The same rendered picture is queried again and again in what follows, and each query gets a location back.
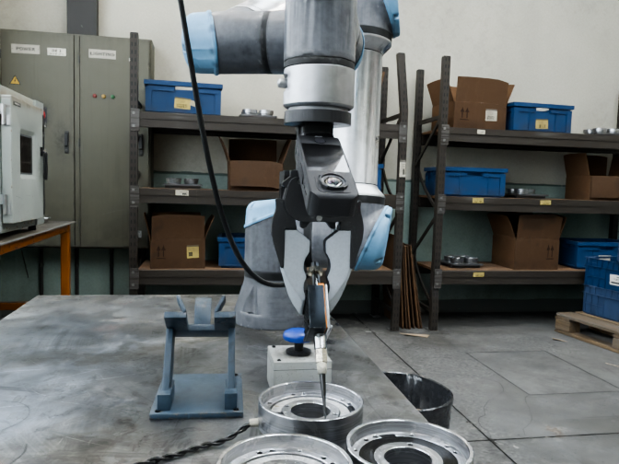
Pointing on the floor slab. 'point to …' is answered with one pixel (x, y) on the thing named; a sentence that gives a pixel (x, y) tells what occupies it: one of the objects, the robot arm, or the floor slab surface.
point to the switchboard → (85, 127)
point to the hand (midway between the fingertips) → (315, 303)
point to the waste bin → (426, 396)
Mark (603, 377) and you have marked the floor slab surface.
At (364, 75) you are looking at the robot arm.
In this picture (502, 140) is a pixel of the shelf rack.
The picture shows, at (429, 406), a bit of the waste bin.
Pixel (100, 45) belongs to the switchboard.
